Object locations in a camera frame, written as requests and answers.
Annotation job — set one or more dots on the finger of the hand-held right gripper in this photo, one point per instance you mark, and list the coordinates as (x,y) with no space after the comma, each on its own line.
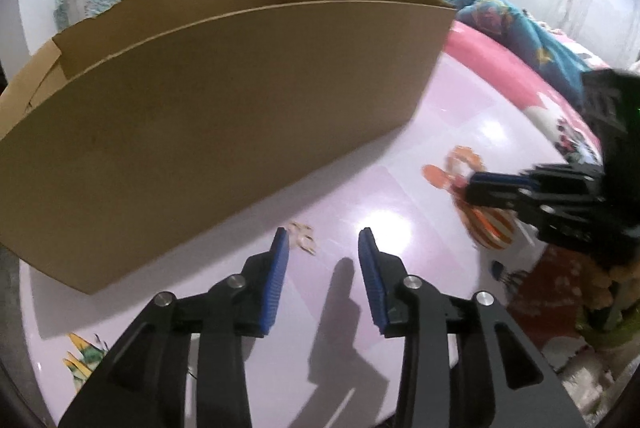
(490,197)
(495,180)

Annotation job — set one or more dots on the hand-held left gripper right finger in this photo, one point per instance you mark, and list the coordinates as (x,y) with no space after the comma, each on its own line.
(372,283)

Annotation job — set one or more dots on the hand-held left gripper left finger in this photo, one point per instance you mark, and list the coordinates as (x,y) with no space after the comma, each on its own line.
(275,283)

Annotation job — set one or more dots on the brown cardboard box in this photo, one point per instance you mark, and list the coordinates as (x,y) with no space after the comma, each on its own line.
(200,132)

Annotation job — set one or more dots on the pink floral blanket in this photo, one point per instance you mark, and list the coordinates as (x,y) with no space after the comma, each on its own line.
(490,57)

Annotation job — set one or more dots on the blue printed blanket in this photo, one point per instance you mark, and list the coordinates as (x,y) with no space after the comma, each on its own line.
(525,37)

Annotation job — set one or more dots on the pale fluffy cloth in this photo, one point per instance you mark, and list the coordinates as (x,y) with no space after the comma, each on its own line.
(590,388)

